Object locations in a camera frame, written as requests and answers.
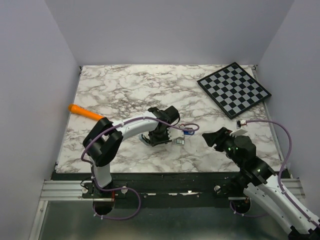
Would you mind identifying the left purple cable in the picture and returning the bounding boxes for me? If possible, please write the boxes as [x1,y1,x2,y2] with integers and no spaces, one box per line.
[81,117,200,221]

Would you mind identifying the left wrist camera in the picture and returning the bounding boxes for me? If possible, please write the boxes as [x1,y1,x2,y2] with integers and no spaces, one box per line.
[167,127,185,141]

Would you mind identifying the aluminium rail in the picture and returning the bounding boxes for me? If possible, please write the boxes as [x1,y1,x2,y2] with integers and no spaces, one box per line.
[40,178,306,202]

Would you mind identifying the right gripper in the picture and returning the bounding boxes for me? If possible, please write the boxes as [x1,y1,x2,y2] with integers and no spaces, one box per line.
[202,125,244,167]

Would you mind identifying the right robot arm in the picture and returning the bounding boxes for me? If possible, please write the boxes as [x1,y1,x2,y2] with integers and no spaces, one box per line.
[202,127,320,240]

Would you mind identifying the silver staple strips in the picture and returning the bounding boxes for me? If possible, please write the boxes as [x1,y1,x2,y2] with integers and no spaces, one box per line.
[172,139,185,146]

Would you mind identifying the black grey checkerboard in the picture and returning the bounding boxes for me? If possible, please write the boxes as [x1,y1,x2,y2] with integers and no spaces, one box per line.
[197,62,272,120]

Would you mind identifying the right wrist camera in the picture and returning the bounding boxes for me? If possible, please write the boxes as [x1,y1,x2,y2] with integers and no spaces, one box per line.
[229,120,248,137]

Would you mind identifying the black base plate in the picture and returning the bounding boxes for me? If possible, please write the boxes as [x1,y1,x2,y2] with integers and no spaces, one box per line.
[51,172,250,209]

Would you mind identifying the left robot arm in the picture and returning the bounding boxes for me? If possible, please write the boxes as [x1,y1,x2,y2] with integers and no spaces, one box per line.
[82,106,180,198]

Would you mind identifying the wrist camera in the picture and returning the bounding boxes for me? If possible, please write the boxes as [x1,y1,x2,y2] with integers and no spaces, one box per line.
[229,120,248,137]
[167,127,185,141]

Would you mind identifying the orange marker pen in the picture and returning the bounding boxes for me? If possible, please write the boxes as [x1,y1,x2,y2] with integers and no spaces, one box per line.
[68,104,104,121]

